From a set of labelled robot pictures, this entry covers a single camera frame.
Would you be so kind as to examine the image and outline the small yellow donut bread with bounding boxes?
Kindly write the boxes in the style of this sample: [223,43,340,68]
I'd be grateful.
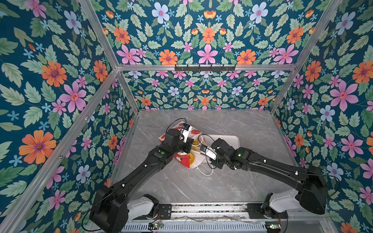
[188,153,195,165]

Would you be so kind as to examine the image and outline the metal food tongs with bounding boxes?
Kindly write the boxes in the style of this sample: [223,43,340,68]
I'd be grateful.
[191,146,204,155]

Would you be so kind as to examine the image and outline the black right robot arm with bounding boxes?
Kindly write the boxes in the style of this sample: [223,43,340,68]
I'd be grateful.
[207,138,328,216]

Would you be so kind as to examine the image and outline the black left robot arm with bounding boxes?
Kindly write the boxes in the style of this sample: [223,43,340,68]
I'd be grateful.
[89,129,194,233]

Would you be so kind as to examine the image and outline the white plastic tray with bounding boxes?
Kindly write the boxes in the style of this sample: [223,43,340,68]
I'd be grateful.
[200,135,240,149]

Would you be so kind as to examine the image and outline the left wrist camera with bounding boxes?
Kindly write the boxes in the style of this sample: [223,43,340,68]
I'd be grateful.
[181,123,192,143]

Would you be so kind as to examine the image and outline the black camera cable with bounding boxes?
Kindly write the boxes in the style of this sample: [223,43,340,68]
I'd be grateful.
[165,117,187,133]

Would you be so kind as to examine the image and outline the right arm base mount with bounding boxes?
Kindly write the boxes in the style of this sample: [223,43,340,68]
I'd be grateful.
[246,203,288,219]

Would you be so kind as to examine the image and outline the black hook rail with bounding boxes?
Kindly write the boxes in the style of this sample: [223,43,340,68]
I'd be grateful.
[174,64,236,72]

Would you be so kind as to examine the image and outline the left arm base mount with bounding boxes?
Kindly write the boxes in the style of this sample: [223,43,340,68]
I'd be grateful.
[135,203,173,220]

